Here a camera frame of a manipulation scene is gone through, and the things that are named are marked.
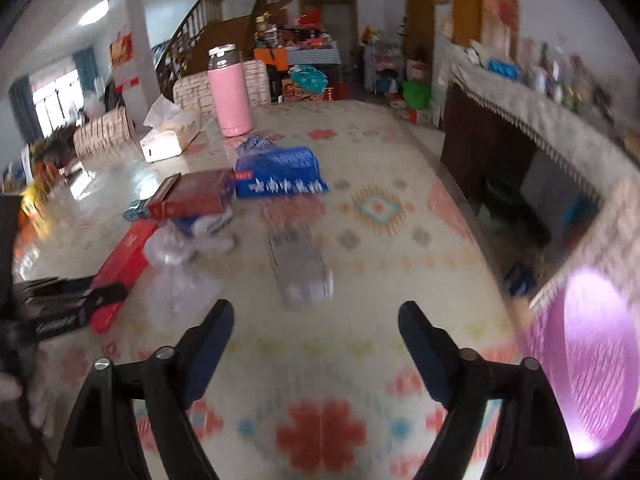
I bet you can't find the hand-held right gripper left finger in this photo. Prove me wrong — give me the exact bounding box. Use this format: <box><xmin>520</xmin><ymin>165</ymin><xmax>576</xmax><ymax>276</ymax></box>
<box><xmin>55</xmin><ymin>299</ymin><xmax>235</xmax><ymax>480</ymax></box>

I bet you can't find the yellow instant noodle bowl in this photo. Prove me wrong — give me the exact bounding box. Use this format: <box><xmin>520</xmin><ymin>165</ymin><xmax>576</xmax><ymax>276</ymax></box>
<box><xmin>21</xmin><ymin>184</ymin><xmax>47</xmax><ymax>213</ymax></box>

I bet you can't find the wire storage rack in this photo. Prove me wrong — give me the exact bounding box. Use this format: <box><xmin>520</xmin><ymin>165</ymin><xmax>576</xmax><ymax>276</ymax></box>
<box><xmin>362</xmin><ymin>27</ymin><xmax>406</xmax><ymax>93</ymax></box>

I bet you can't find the clear plastic tray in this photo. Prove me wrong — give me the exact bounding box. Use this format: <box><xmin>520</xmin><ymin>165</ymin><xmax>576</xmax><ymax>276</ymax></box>
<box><xmin>267</xmin><ymin>227</ymin><xmax>335</xmax><ymax>308</ymax></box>

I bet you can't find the sideboard with patterned runner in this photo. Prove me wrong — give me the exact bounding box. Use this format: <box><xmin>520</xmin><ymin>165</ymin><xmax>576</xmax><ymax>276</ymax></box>
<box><xmin>440</xmin><ymin>42</ymin><xmax>640</xmax><ymax>301</ymax></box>

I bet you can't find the patterned fabric chair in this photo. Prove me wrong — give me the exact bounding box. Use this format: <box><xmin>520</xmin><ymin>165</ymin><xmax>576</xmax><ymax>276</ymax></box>
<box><xmin>530</xmin><ymin>177</ymin><xmax>640</xmax><ymax>311</ymax></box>
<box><xmin>73</xmin><ymin>106</ymin><xmax>132</xmax><ymax>158</ymax></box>
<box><xmin>172</xmin><ymin>60</ymin><xmax>271</xmax><ymax>111</ymax></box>

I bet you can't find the red wall calendar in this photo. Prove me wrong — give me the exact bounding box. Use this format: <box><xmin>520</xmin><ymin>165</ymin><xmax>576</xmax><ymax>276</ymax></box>
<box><xmin>110</xmin><ymin>32</ymin><xmax>138</xmax><ymax>86</ymax></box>

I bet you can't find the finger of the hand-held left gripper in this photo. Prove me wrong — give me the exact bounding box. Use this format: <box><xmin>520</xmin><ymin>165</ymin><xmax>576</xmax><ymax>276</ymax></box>
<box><xmin>82</xmin><ymin>282</ymin><xmax>128</xmax><ymax>318</ymax></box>

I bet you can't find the white tissue pack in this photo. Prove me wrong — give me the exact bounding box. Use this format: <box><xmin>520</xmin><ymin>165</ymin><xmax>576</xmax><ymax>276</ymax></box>
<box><xmin>139</xmin><ymin>94</ymin><xmax>202</xmax><ymax>163</ymax></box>

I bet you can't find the long red box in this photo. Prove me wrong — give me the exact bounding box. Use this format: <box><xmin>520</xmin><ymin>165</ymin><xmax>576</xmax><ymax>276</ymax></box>
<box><xmin>90</xmin><ymin>220</ymin><xmax>160</xmax><ymax>335</ymax></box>

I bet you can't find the blue window curtain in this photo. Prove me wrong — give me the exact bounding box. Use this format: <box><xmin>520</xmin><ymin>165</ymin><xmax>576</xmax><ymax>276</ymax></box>
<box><xmin>74</xmin><ymin>47</ymin><xmax>98</xmax><ymax>86</ymax></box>
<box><xmin>7</xmin><ymin>76</ymin><xmax>43</xmax><ymax>143</ymax></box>

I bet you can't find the blue box with red label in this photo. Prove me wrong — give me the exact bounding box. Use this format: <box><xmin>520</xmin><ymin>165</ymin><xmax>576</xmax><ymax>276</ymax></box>
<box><xmin>234</xmin><ymin>146</ymin><xmax>330</xmax><ymax>199</ymax></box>

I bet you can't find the green plastic bag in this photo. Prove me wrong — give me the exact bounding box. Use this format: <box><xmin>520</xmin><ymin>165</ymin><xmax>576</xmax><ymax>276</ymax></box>
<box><xmin>402</xmin><ymin>80</ymin><xmax>432</xmax><ymax>110</ymax></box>

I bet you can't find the pink thermos bottle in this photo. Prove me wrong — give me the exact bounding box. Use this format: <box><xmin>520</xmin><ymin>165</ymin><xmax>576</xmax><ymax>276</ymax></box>
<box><xmin>206</xmin><ymin>44</ymin><xmax>254</xmax><ymax>137</ymax></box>

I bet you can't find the clear plastic bag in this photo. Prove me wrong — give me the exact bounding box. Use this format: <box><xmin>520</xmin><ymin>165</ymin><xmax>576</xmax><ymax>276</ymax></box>
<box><xmin>142</xmin><ymin>225</ymin><xmax>238</xmax><ymax>316</ymax></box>

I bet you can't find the blue and white carton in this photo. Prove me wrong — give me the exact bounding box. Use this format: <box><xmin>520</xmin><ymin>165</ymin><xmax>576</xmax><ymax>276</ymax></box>
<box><xmin>172</xmin><ymin>207</ymin><xmax>236</xmax><ymax>238</ymax></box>

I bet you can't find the wooden staircase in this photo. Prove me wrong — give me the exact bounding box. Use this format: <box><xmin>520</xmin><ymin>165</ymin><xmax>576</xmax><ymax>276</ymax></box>
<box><xmin>155</xmin><ymin>0</ymin><xmax>321</xmax><ymax>101</ymax></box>

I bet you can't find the teal bag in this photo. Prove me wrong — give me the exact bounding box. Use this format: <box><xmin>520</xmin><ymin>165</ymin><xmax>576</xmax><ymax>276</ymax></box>
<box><xmin>289</xmin><ymin>64</ymin><xmax>328</xmax><ymax>93</ymax></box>

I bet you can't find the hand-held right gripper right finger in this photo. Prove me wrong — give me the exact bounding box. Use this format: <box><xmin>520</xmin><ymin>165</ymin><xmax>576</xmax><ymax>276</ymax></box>
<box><xmin>398</xmin><ymin>301</ymin><xmax>581</xmax><ymax>480</ymax></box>

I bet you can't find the red paper bag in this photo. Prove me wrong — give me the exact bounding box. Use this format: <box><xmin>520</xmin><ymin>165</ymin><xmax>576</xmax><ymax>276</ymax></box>
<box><xmin>147</xmin><ymin>169</ymin><xmax>237</xmax><ymax>220</ymax></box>

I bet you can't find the cluttered side table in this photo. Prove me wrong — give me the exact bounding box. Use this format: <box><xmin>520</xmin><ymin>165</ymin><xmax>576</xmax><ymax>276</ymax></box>
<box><xmin>252</xmin><ymin>10</ymin><xmax>343</xmax><ymax>101</ymax></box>

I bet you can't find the purple trash bag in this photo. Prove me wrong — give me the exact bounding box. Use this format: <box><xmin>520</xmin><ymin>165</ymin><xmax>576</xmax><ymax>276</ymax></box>
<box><xmin>520</xmin><ymin>265</ymin><xmax>640</xmax><ymax>461</ymax></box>

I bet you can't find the blue plastic wrapper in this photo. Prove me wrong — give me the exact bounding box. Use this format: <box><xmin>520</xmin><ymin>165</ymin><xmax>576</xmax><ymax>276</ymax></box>
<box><xmin>237</xmin><ymin>134</ymin><xmax>281</xmax><ymax>158</ymax></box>

